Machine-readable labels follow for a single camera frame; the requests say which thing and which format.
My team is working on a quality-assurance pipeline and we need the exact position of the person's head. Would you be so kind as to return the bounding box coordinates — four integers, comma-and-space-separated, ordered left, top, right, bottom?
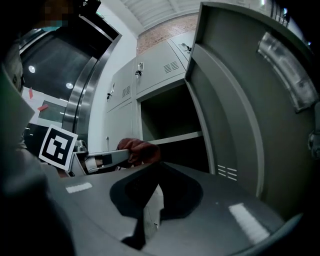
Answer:
37, 0, 76, 29

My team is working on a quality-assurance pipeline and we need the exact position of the person's left forearm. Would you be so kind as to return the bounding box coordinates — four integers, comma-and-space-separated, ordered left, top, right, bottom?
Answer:
56, 167, 76, 179

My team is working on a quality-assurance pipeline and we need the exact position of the black head-worn camera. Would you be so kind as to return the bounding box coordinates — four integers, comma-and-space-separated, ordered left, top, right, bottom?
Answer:
79, 0, 102, 14

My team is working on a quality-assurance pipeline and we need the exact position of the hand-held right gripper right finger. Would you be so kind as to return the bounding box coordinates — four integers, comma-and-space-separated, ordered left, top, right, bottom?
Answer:
143, 161, 305, 256

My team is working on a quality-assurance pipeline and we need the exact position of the grey metal locker cabinet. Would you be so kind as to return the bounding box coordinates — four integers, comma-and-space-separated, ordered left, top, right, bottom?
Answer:
103, 1, 320, 222

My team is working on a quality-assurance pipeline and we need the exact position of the person's grey shirt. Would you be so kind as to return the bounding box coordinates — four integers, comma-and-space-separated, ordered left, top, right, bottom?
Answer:
1, 34, 26, 101

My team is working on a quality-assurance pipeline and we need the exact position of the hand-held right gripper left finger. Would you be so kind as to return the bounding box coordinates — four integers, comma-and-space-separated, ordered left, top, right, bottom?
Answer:
58, 161, 162, 256

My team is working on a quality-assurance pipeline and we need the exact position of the dark glass door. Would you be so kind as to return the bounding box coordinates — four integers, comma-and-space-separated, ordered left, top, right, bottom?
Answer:
18, 27, 113, 131

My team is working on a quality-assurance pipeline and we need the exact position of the teal face mask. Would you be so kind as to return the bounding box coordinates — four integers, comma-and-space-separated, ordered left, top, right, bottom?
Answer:
50, 20, 70, 29

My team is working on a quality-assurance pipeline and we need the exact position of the dark red cloth item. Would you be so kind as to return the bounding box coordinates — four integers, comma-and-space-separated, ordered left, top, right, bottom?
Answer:
116, 137, 161, 169

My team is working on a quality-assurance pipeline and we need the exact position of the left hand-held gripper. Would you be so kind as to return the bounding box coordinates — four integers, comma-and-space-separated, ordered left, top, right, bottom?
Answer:
38, 124, 131, 177

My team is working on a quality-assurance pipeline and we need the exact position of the white notice with red tape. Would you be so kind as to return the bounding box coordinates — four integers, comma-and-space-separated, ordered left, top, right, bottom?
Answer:
21, 86, 69, 126

